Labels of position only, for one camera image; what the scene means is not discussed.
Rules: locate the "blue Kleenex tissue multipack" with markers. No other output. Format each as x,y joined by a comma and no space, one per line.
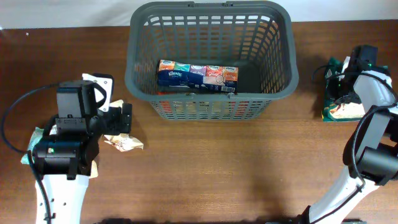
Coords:
207,77

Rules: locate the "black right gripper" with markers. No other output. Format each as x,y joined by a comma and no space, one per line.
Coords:
337,90

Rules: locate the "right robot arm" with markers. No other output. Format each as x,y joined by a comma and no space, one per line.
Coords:
368,163

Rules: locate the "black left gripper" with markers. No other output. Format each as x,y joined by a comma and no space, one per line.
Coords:
123,117

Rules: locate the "green tortilla wrap package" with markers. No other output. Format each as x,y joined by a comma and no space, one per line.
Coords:
338,113

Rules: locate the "grey plastic basket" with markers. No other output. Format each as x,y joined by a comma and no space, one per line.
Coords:
254,36

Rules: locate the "cream brown snack wrapper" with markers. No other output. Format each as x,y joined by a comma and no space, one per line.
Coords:
94,169

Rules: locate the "cream snack bag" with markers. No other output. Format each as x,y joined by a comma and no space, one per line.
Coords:
122,142

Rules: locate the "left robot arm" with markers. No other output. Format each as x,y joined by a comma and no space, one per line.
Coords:
61,161

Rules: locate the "teal snack bar wrapper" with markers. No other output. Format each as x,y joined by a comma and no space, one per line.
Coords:
35,138

